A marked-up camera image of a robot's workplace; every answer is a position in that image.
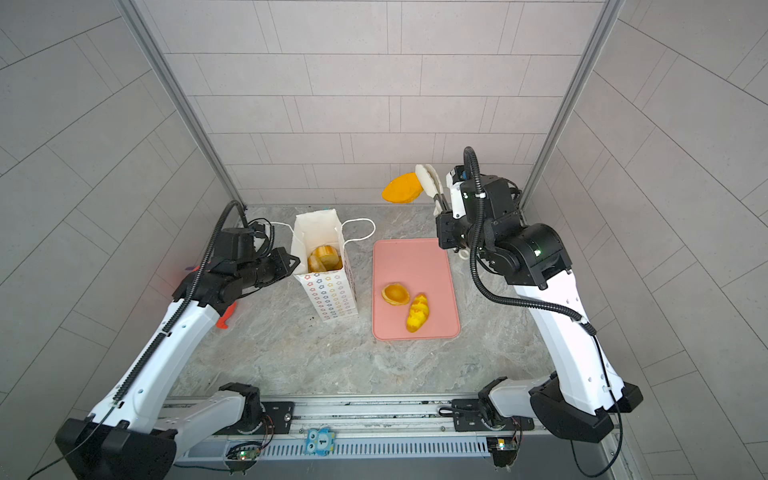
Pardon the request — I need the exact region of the orange oval fake bread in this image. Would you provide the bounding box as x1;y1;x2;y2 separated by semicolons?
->
381;172;423;204

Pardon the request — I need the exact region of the white printed paper bag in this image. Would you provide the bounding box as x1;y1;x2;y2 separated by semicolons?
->
289;209;361;320

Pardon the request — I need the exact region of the braided ring fake bread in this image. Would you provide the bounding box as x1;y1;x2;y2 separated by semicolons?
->
307;251;327;273

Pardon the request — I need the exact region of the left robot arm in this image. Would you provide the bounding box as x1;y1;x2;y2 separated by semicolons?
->
55;219;300;479

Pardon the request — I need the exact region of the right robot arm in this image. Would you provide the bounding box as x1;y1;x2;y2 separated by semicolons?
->
415;165;643;443

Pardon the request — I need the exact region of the orange tart fake bread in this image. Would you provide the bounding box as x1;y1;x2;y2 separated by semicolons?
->
381;283;410;306

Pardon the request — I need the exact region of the small yellow fake bread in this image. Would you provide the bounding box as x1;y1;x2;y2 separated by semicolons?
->
406;294;430;333

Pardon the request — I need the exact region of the red shark plush toy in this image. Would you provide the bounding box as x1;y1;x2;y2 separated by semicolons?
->
173;266;242;329

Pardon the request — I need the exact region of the pink plastic tray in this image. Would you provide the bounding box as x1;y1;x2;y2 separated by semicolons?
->
372;238;461;341

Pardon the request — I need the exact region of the blue owl number tag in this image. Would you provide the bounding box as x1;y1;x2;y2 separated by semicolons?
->
304;427;336;457

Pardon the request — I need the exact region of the left circuit board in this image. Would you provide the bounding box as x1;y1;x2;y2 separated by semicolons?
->
226;441;262;462

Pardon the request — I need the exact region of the circuit board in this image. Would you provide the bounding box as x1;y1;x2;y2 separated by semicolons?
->
486;437;520;468
226;441;262;462

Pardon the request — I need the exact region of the right circuit board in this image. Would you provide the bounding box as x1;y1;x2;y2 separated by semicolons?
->
486;437;520;468

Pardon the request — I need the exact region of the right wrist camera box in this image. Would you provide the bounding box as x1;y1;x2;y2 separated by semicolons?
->
446;166;477;223

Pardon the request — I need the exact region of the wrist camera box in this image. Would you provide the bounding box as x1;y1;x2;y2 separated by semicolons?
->
247;218;274;242
446;166;477;223

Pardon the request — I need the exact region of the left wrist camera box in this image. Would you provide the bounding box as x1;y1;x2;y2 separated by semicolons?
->
247;218;274;242

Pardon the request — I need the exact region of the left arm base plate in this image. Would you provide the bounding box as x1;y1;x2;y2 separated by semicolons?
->
256;401;296;436

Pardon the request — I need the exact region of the aluminium mounting rail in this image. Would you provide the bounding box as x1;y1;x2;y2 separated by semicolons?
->
178;395;617;466

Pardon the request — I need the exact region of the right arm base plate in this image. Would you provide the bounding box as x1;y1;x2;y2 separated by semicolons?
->
446;398;535;432

